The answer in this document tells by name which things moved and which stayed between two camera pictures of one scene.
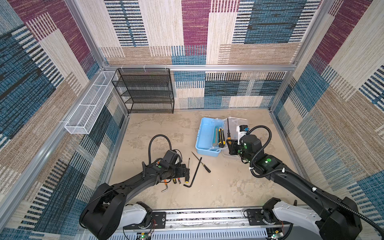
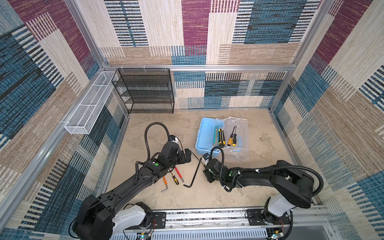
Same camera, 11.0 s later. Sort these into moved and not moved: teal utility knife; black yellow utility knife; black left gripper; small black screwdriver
Moved: black left gripper
Not moved: small black screwdriver; black yellow utility knife; teal utility knife
